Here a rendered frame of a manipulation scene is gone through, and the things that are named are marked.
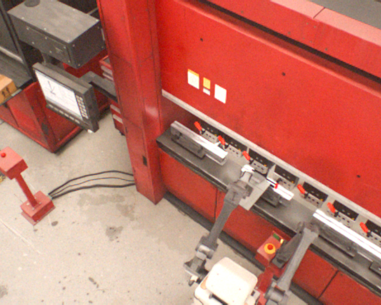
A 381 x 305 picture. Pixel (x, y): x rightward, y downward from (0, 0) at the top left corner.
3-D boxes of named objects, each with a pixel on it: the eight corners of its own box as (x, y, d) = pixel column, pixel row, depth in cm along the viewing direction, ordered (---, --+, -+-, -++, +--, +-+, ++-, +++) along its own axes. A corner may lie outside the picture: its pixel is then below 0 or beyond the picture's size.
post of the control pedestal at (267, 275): (258, 288, 320) (268, 260, 278) (262, 283, 323) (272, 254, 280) (263, 293, 318) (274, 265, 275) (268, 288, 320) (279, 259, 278)
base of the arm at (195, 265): (181, 265, 218) (200, 278, 214) (188, 252, 218) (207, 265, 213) (187, 263, 226) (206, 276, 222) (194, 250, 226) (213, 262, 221)
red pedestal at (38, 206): (20, 213, 376) (-17, 159, 311) (42, 196, 388) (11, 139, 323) (33, 226, 368) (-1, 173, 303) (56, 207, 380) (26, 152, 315)
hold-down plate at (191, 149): (171, 140, 315) (171, 138, 313) (175, 136, 318) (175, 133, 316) (201, 160, 303) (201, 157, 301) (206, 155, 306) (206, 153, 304)
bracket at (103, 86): (68, 93, 310) (65, 86, 304) (92, 77, 321) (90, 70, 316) (104, 118, 294) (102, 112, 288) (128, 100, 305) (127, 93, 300)
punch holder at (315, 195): (298, 196, 258) (303, 181, 245) (305, 187, 262) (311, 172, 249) (319, 209, 252) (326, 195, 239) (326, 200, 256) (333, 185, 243)
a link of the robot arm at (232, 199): (223, 191, 198) (242, 202, 197) (232, 179, 210) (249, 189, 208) (192, 253, 221) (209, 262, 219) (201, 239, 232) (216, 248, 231)
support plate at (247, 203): (225, 196, 271) (225, 194, 270) (247, 170, 283) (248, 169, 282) (247, 211, 264) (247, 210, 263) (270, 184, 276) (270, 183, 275)
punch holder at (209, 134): (199, 134, 290) (199, 119, 277) (207, 128, 294) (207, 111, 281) (216, 145, 284) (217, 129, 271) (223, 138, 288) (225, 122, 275)
